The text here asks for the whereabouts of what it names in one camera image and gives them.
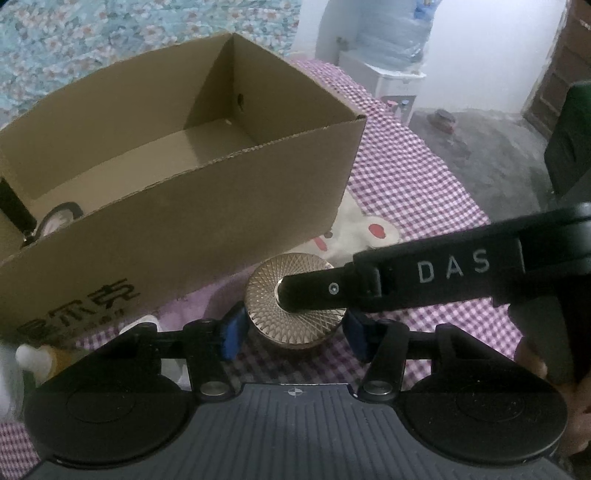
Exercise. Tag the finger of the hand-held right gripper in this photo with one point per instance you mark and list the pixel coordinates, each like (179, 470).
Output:
(318, 288)

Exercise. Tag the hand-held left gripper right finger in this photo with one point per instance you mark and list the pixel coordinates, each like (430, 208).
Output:
(358, 338)

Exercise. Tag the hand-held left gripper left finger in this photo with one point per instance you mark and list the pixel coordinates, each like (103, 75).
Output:
(233, 333)

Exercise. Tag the brown cardboard box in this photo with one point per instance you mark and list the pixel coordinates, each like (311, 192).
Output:
(184, 221)

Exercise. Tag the person's right hand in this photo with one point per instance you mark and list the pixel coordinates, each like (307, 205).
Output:
(531, 362)

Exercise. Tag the purple checked bear blanket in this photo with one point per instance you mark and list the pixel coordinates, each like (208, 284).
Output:
(415, 184)

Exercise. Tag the small red and grey item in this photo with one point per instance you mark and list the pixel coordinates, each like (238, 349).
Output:
(442, 119)

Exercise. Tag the black chair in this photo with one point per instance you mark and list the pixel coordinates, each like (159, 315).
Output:
(570, 143)

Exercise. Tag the white bottle with orange label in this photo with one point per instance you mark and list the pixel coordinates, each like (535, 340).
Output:
(34, 362)

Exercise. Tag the white water dispenser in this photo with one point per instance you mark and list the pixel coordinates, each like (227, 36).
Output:
(383, 83)

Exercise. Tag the round black and white container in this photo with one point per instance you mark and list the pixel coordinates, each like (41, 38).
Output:
(57, 219)

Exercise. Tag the brown wooden door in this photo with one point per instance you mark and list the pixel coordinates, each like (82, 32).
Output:
(563, 69)

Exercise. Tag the blue water bottle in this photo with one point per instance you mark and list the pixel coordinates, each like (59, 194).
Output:
(397, 32)

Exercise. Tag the blue floral bedsheet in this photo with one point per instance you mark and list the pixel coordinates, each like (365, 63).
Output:
(69, 46)

